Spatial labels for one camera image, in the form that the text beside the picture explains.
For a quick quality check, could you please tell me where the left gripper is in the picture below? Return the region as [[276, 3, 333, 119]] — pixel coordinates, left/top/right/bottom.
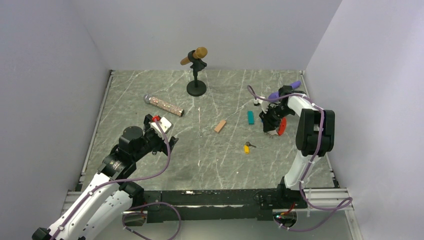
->
[[132, 114, 178, 162]]

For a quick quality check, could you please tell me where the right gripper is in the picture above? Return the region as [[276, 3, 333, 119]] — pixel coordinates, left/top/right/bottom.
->
[[259, 105, 294, 133]]

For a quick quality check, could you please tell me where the red carabiner keyring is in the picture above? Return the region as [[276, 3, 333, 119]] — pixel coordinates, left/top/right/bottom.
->
[[277, 117, 287, 136]]

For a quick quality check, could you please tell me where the yellow tag key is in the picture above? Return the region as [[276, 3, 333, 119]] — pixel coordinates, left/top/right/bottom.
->
[[243, 141, 256, 154]]

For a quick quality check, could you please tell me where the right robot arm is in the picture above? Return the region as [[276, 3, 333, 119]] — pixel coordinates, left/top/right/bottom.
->
[[254, 85, 335, 208]]

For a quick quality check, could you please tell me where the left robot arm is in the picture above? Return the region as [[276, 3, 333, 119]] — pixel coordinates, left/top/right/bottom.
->
[[31, 114, 178, 240]]

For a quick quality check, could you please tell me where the teal block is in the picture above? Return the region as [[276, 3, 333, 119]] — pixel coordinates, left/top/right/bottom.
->
[[247, 110, 255, 125]]

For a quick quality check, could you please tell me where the purple microphone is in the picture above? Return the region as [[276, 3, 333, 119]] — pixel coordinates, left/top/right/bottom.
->
[[268, 80, 302, 103]]

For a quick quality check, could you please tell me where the glitter microphone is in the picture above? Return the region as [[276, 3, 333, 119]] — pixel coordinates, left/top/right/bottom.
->
[[143, 94, 185, 117]]

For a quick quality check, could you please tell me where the wooden block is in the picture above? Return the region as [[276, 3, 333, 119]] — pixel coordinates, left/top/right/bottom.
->
[[214, 119, 227, 133]]

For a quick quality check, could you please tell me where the black microphone stand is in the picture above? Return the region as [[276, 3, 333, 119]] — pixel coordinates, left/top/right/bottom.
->
[[186, 50, 207, 97]]

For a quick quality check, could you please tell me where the gold microphone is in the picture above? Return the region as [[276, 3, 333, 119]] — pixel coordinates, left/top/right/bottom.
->
[[180, 47, 208, 66]]

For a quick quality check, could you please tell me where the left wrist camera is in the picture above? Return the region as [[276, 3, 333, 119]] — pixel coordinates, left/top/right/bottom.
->
[[149, 115, 173, 135]]

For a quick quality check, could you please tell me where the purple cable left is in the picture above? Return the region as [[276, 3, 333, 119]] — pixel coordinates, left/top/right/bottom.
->
[[49, 119, 182, 240]]

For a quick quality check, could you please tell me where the purple cable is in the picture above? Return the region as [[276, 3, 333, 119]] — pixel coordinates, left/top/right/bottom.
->
[[246, 85, 354, 233], [49, 119, 182, 240]]

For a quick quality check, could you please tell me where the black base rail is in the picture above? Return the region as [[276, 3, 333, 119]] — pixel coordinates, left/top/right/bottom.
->
[[124, 186, 307, 223]]

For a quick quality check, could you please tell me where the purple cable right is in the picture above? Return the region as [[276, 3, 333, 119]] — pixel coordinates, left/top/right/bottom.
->
[[246, 85, 354, 233]]

